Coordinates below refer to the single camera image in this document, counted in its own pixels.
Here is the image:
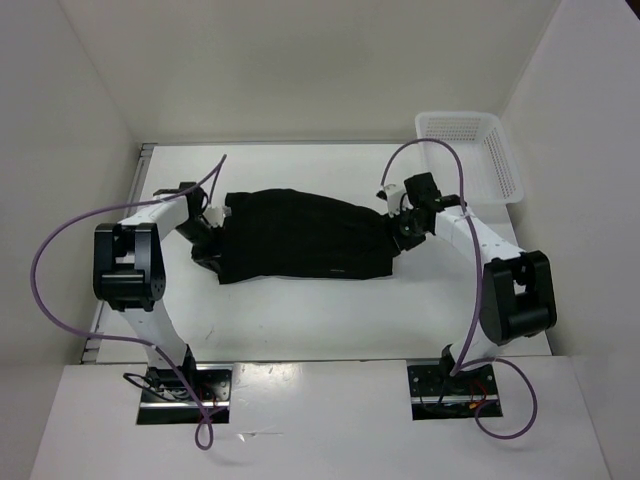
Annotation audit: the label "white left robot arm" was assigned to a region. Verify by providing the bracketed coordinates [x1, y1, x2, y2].
[93, 182, 230, 400]

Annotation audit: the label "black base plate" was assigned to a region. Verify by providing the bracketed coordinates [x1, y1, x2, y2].
[123, 363, 233, 426]
[406, 359, 503, 421]

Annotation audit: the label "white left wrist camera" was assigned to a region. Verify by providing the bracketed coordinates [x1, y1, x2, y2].
[203, 205, 232, 228]

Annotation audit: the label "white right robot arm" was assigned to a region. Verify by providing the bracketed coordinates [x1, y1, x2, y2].
[378, 173, 557, 393]

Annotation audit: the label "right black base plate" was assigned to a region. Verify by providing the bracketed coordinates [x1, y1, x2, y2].
[406, 359, 503, 421]

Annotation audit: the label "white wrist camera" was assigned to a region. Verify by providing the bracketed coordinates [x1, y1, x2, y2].
[203, 205, 232, 228]
[376, 184, 409, 218]

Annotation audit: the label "black shorts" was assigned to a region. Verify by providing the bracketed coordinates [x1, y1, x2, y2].
[218, 189, 397, 284]

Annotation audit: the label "white plastic basket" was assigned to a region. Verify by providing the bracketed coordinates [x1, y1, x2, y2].
[415, 111, 524, 205]

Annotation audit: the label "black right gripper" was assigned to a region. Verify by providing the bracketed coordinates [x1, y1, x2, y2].
[375, 203, 428, 257]

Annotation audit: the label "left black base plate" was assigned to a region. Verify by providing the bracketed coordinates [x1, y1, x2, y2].
[123, 363, 233, 426]

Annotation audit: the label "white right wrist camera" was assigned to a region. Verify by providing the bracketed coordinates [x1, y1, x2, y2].
[376, 184, 409, 218]

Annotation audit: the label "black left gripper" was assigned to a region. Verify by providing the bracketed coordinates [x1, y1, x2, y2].
[174, 218, 227, 276]

